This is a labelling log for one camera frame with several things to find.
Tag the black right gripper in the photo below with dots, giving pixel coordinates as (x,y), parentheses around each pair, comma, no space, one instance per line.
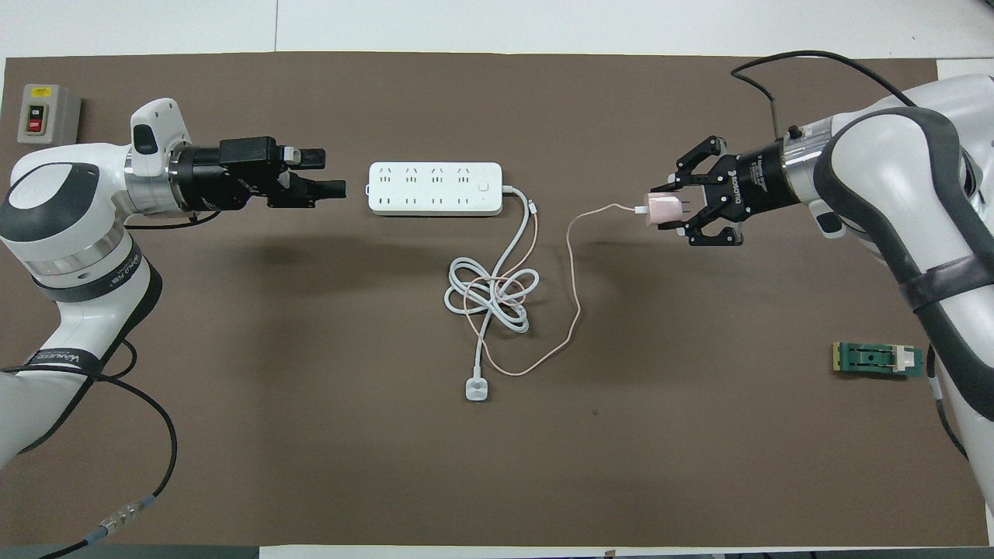
(765,180)

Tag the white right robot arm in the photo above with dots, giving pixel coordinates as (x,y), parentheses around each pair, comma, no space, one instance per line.
(893,171)

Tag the white power strip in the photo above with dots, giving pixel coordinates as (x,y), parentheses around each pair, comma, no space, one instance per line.
(435,189)

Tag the grey on-off switch box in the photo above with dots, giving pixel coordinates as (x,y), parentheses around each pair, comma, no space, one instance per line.
(46,116)

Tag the brown table mat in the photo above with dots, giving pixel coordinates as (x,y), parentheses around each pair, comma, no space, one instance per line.
(660,466)

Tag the green knife switch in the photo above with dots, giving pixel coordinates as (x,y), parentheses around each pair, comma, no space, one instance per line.
(874,359)

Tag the pink charger adapter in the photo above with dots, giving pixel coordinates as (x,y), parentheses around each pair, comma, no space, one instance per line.
(660,210)

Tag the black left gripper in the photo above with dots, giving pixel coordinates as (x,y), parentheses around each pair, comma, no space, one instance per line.
(233,178)

